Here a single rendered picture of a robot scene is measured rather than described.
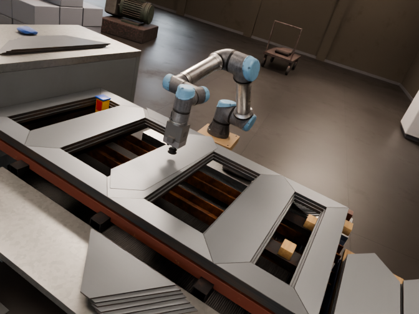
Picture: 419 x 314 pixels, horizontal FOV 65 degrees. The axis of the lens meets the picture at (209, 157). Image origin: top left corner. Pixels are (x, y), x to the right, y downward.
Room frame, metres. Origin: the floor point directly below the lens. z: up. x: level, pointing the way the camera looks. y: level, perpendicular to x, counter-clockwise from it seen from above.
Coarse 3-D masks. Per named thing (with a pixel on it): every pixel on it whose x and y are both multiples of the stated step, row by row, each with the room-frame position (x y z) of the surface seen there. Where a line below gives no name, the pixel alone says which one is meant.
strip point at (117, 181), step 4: (112, 172) 1.07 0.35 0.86; (116, 172) 1.08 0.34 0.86; (112, 176) 1.04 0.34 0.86; (116, 176) 1.05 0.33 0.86; (120, 176) 1.06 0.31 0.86; (112, 180) 1.02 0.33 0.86; (116, 180) 1.03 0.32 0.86; (120, 180) 1.04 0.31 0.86; (124, 180) 1.04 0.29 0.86; (128, 180) 1.05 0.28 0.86; (112, 184) 1.00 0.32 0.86; (116, 184) 1.00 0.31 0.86; (120, 184) 1.01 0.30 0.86; (124, 184) 1.02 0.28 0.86; (128, 184) 1.02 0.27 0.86; (132, 184) 1.03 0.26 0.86; (136, 184) 1.04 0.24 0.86; (112, 188) 0.97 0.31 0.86; (116, 188) 0.98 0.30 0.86; (120, 188) 0.99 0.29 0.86; (124, 188) 0.99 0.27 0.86; (128, 188) 1.00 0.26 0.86; (132, 188) 1.01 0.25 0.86; (136, 188) 1.01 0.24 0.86; (140, 188) 1.02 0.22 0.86
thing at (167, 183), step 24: (24, 120) 1.32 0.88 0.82; (144, 120) 1.64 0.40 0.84; (72, 144) 1.19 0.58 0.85; (96, 144) 1.31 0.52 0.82; (48, 168) 1.03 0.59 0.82; (192, 168) 1.29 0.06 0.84; (240, 168) 1.43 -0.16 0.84; (96, 192) 0.94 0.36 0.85; (120, 192) 0.97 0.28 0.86; (144, 192) 1.01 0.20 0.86; (168, 240) 0.82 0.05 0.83; (264, 240) 0.95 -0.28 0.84; (312, 240) 1.03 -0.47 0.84; (240, 288) 0.72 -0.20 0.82; (288, 312) 0.66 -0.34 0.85
